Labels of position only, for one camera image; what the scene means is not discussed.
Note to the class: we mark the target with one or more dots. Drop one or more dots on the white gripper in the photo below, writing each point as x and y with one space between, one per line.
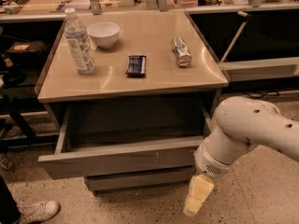
207 162

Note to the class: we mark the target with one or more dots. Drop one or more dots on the grey top drawer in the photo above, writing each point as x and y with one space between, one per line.
98 140

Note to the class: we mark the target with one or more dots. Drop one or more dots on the grey drawer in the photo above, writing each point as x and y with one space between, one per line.
139 179
98 140

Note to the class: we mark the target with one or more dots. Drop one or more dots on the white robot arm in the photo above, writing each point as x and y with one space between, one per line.
241 125

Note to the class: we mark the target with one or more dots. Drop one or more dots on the grey middle drawer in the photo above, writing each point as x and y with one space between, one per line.
139 179

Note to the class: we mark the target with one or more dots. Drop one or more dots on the grey drawer cabinet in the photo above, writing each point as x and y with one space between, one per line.
142 33

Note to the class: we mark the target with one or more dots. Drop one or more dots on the silver soda can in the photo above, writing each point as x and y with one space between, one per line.
181 51

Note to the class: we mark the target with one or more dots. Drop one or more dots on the dark blue snack packet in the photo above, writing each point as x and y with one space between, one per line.
136 66

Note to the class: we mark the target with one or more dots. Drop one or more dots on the white sneaker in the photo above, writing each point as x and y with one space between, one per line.
38 212

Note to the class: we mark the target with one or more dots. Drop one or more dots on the white ceramic bowl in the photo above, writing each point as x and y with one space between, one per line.
104 34

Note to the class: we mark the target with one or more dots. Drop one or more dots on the clear plastic water bottle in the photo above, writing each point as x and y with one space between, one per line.
79 44

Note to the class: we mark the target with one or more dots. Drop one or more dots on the black bag on shelf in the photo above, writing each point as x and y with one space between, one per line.
28 52

